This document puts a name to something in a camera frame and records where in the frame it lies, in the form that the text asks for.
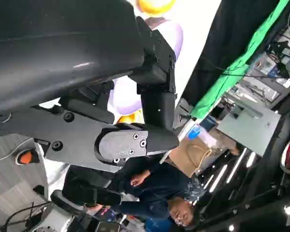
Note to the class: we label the black backdrop cloth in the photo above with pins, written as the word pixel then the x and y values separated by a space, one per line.
pixel 215 36

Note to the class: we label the brown paper bag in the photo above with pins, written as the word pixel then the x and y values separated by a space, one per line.
pixel 195 157

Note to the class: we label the person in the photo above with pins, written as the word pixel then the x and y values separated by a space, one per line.
pixel 154 195

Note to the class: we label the green cloth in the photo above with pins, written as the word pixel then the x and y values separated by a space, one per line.
pixel 234 70

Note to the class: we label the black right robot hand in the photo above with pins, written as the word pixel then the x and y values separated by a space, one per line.
pixel 87 183

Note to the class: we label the orange and white bread roll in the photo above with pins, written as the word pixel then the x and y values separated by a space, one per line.
pixel 129 118
pixel 157 6

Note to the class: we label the grey metal cabinet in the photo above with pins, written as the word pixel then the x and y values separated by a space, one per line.
pixel 251 125

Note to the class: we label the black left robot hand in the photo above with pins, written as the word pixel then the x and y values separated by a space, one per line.
pixel 62 48

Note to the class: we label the lilac plate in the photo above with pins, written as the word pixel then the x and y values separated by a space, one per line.
pixel 123 96

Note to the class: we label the orange button grey housing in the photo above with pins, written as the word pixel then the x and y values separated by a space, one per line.
pixel 25 157

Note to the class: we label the person's hand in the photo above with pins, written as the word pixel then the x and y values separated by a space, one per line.
pixel 140 178

